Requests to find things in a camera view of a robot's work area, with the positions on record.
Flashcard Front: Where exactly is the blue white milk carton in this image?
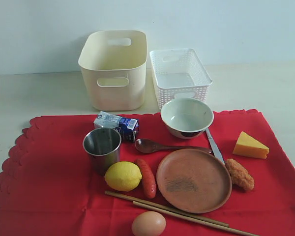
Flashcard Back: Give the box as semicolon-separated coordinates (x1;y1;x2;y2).
93;111;139;143

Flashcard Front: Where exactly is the yellow lemon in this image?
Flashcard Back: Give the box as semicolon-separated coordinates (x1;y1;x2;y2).
104;161;142;192

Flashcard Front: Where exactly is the yellow cheese wedge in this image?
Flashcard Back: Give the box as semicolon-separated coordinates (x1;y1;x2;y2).
233;131;269;159

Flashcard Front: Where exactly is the dark wooden spoon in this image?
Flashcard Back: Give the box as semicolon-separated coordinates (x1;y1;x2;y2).
134;139;213;154

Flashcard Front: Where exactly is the pale green ceramic bowl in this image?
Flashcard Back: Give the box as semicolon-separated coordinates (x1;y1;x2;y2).
160;98;214;139

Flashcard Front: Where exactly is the stainless steel cup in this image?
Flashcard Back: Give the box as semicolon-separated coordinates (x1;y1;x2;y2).
83;127;121;176

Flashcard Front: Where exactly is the white perforated plastic basket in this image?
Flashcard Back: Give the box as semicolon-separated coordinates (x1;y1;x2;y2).
149;48;212;108

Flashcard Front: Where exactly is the red sausage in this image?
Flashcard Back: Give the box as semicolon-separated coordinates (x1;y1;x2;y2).
135;159;157;199

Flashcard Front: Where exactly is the cream plastic storage bin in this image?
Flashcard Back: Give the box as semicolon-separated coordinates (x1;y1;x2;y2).
78;30;148;111

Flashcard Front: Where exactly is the silver table knife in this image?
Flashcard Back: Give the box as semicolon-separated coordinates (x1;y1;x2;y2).
205;128;225;164

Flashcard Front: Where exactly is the brown clay plate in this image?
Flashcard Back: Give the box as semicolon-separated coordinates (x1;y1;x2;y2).
156;149;232;214

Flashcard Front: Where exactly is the upper wooden chopstick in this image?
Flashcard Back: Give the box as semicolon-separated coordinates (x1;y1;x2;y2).
105;190;229;227

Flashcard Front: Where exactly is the wooden chopstick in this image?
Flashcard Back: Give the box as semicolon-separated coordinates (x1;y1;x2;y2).
105;190;229;227
132;201;257;236

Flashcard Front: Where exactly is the red scalloped cloth mat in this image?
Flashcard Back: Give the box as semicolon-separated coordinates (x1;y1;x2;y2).
0;110;295;236

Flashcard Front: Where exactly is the brown egg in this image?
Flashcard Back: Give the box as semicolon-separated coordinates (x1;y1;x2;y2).
131;211;166;236

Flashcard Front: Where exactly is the lower wooden chopstick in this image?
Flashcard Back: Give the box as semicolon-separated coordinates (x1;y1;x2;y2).
132;201;257;236

